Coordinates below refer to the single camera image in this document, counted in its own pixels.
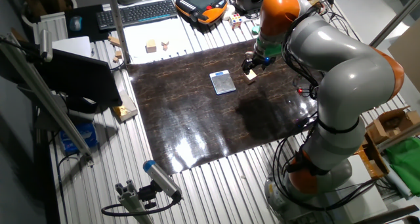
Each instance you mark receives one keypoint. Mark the dark marble pattern mat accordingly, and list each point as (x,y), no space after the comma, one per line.
(197,119)

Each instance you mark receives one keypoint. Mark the orange taped cardboard box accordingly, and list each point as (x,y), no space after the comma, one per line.
(370,161)

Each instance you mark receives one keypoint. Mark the Rubik's cube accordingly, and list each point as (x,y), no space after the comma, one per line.
(235,20)

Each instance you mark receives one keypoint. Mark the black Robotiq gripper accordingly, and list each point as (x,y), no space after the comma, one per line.
(262,60)

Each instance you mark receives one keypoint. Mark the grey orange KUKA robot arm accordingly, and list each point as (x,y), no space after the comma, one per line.
(354,79)

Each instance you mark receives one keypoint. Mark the silver digital pocket scale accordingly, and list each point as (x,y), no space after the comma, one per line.
(223,82)

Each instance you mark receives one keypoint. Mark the green cloth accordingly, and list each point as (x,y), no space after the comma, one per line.
(407,161)

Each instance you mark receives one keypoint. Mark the white flat box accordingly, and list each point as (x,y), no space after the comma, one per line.
(364,197)

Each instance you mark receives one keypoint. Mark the blue tissue pack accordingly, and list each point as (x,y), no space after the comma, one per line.
(78,138)

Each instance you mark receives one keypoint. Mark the small teal object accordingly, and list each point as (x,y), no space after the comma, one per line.
(255,30)

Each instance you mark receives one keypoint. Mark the silver camera with blue cap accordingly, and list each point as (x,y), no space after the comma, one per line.
(160,178)

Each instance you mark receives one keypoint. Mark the open brown cardboard box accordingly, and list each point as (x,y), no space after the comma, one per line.
(390,122)

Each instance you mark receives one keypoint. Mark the slanted aluminium stand pole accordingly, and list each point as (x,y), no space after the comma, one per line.
(393,20)

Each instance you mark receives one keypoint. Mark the long slanted aluminium beam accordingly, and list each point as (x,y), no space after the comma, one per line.
(39,86)

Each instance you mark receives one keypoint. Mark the black computer keyboard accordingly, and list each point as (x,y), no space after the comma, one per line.
(138,13)

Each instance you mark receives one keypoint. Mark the small notched wooden piece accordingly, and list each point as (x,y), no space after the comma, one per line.
(165,45)

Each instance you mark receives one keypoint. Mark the black mouse pad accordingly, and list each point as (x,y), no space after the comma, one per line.
(90,33)

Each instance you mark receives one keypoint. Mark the white paper stack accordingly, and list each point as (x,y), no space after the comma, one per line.
(72,46)

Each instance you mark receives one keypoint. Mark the flat wooden block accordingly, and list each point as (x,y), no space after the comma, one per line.
(114,40)

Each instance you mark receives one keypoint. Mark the white paper sheet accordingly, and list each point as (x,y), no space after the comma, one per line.
(138,43)

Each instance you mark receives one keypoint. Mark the gold foil wrapper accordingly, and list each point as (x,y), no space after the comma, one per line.
(315,0)

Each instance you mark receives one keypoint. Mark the black camera clamp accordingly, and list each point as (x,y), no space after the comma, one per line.
(147,196)

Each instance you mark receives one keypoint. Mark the short aluminium extrusion stub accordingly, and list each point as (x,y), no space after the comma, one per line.
(131,201)

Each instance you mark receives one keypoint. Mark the grey computer mouse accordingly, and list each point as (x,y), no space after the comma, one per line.
(75,23)

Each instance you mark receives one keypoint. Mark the small cardboard box gold content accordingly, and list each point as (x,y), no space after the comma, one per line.
(126,109)

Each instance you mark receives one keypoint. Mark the silver cylindrical camera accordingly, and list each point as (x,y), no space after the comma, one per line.
(46,45)

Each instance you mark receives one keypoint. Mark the small wooden block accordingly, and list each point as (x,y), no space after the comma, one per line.
(250,77)

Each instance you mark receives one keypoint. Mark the white ball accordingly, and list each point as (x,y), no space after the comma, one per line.
(228,12)

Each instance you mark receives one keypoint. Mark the orange black teach pendant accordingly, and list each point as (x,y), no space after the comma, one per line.
(201,4)

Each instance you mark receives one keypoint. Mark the upright aluminium post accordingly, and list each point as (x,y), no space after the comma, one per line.
(118,23)

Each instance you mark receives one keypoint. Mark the beige cardboard sheet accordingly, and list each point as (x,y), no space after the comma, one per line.
(407,56)

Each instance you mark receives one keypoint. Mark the black laptop screen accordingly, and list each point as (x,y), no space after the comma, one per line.
(78,76)

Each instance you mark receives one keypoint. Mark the small stacked wooden blocks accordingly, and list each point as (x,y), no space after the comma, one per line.
(117,56)

